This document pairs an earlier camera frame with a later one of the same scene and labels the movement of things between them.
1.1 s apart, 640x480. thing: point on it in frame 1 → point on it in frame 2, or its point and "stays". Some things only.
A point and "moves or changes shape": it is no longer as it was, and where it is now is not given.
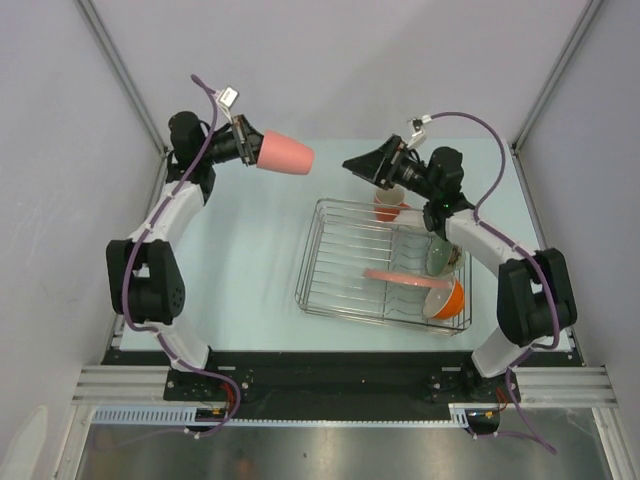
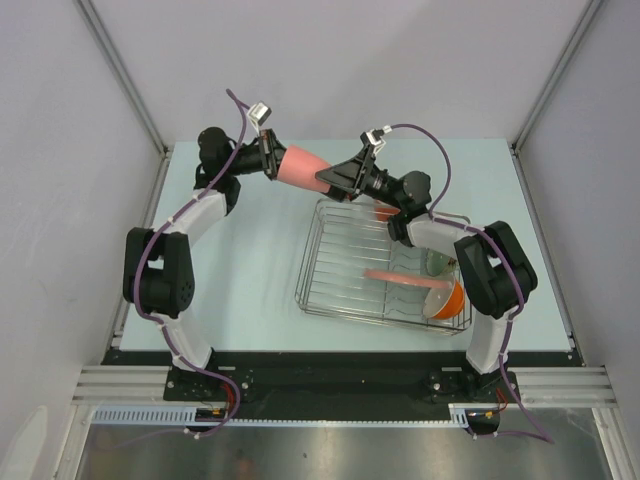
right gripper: [381, 165] → [349, 179]
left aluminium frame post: [112, 55] stays
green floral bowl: [443, 256] stays
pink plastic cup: [283, 154] moves or changes shape
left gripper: [244, 132] → [272, 153]
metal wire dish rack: [346, 237] stays
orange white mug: [389, 202] stays
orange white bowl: [442, 303] stays
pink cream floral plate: [410, 278] stays
